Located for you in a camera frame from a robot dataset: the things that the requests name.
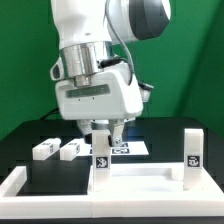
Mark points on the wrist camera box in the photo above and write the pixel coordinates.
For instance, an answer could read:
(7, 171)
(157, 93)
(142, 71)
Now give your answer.
(145, 91)

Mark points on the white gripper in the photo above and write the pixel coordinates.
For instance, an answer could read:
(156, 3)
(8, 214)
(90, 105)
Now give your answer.
(109, 97)

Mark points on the fiducial marker sheet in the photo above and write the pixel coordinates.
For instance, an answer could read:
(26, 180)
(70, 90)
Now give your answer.
(130, 148)

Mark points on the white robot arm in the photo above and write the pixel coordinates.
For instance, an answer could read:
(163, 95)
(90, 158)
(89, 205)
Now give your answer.
(89, 29)

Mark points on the white desk tabletop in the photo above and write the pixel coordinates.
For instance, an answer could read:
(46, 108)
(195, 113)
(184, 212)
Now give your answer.
(174, 182)

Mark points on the white U-shaped fence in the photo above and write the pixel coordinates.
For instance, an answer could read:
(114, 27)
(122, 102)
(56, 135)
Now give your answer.
(14, 206)

